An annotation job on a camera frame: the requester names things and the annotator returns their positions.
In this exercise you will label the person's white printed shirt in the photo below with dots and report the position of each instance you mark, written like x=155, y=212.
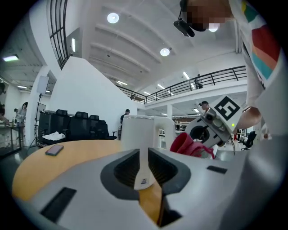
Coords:
x=261, y=56

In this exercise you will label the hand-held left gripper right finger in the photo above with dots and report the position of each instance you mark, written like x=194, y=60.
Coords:
x=202, y=184

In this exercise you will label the dark smartphone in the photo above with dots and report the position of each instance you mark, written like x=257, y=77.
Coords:
x=54, y=149

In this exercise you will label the black office chair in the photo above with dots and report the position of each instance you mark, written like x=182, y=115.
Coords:
x=79, y=125
x=61, y=121
x=94, y=123
x=105, y=131

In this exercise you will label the black frame glass table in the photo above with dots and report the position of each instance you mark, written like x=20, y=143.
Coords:
x=11, y=134

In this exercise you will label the black head-worn camera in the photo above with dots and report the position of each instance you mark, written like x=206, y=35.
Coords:
x=184, y=28

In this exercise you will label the black window frame grid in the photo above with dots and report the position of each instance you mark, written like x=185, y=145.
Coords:
x=59, y=33

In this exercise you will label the white crumpled garment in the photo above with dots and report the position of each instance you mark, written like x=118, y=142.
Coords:
x=54, y=136

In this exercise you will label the ceiling panel light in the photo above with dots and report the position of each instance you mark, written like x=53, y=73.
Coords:
x=10, y=58

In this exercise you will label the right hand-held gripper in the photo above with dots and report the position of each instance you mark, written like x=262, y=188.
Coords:
x=226, y=112

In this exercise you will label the black balcony railing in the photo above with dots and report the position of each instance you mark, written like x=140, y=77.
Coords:
x=180, y=86

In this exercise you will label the pink cloth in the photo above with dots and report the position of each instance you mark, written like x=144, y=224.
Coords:
x=186, y=143

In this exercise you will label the person's right forearm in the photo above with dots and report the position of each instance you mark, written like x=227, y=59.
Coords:
x=250, y=116

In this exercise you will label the round ceiling lamp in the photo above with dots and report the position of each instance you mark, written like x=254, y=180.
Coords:
x=113, y=18
x=165, y=52

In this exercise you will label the black light stand with panel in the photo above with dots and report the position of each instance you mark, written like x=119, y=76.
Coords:
x=42, y=84

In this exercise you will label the wall strip light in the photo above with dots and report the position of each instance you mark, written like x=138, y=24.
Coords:
x=73, y=44

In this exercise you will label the white electric kettle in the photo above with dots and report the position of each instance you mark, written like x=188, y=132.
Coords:
x=137, y=130

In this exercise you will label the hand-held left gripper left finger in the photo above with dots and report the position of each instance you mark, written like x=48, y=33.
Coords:
x=78, y=179

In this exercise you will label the black swivel chair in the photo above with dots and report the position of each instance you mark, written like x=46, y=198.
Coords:
x=249, y=139

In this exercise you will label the person's head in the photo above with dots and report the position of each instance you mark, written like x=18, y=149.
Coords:
x=202, y=13

